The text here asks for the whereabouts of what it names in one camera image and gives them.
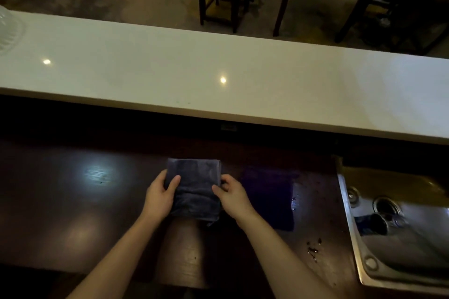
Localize person's left hand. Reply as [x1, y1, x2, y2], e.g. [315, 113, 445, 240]
[140, 169, 182, 222]

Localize person's right hand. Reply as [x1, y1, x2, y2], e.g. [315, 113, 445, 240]
[211, 173, 259, 228]

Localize purple cloth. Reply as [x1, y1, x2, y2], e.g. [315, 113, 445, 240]
[242, 167, 299, 232]

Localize grey cloth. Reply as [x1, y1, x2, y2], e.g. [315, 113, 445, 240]
[165, 157, 222, 228]

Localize person's right forearm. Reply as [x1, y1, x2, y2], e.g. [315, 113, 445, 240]
[238, 214, 337, 299]

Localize person's left forearm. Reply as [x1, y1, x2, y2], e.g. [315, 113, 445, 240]
[66, 213, 169, 299]

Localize small round sink plug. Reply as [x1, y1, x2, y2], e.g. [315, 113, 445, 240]
[346, 185, 361, 208]

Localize metal cup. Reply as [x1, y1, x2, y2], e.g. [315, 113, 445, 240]
[354, 213, 407, 236]

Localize round sink drain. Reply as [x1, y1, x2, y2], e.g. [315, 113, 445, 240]
[372, 196, 404, 217]

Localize stainless steel sink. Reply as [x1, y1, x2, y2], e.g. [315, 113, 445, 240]
[335, 157, 449, 296]

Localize clear glass dish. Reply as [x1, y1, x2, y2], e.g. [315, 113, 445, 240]
[0, 4, 26, 56]

